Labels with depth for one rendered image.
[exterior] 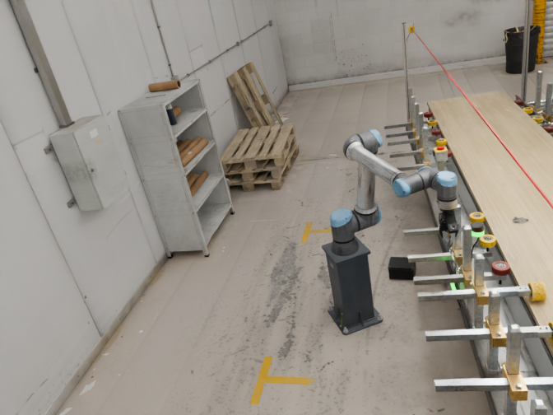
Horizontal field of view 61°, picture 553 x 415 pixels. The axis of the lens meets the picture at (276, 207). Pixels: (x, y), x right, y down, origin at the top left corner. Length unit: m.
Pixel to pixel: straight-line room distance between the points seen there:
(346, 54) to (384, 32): 0.84
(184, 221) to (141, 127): 0.98
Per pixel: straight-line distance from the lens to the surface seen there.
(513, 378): 1.91
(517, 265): 2.55
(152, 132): 4.28
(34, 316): 3.51
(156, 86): 4.72
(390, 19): 10.00
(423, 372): 3.22
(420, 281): 2.50
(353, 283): 3.29
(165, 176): 4.40
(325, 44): 10.15
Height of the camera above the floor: 2.36
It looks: 26 degrees down
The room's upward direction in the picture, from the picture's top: 12 degrees counter-clockwise
